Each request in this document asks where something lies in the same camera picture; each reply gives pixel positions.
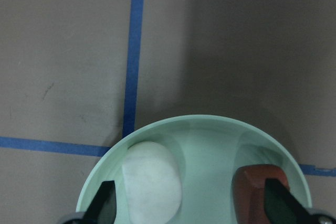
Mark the brown steamed bun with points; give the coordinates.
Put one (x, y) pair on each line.
(248, 186)

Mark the white steamed bun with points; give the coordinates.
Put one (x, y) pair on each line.
(152, 183)

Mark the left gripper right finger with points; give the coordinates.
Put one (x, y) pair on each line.
(281, 206)

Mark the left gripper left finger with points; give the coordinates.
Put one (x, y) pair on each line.
(102, 208)

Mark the light green plate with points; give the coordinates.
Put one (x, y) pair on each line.
(208, 150)

